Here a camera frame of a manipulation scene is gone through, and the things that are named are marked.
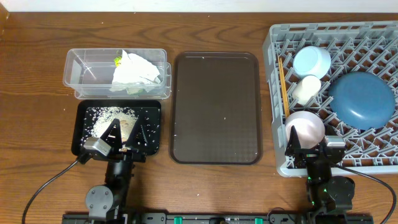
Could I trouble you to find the yellow green snack wrapper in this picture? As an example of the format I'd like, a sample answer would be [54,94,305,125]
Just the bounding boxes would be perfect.
[113,55,147,96]

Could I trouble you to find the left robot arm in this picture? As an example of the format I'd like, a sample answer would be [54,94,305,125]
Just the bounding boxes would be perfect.
[78,118,151,223]

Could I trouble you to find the black rectangular tray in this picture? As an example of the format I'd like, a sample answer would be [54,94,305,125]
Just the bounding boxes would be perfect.
[71,100,161,156]

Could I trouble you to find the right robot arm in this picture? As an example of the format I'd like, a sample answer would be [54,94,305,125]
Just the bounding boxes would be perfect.
[285,126,355,217]

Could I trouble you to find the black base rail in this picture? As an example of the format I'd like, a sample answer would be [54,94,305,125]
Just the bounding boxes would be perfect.
[61,213,374,224]

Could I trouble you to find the cream cup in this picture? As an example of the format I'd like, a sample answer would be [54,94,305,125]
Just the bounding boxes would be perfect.
[292,75,322,105]

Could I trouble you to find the white napkin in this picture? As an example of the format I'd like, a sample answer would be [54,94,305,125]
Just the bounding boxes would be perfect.
[109,50,162,94]

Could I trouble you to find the clear plastic waste bin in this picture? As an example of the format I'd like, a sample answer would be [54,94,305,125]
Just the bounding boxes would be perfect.
[63,48,172,100]

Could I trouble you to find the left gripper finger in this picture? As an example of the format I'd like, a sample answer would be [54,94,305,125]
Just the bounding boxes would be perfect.
[125,117,149,149]
[100,118,123,149]

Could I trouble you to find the white rice pile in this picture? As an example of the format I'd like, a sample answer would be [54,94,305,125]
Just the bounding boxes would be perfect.
[80,106,161,149]

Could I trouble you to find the dark blue plate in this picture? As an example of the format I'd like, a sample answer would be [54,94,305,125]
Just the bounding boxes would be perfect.
[328,72,396,130]

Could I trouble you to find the brown serving tray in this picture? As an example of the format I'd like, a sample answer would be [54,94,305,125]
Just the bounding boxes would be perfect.
[169,52,262,166]

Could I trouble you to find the light blue bowl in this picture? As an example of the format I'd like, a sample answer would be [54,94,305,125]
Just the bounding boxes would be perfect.
[293,46,331,79]

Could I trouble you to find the grey dishwasher rack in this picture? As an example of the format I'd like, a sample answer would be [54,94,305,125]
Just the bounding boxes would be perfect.
[262,21,397,177]

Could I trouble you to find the pink bowl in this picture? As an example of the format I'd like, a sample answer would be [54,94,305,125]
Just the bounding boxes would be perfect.
[285,111,325,149]

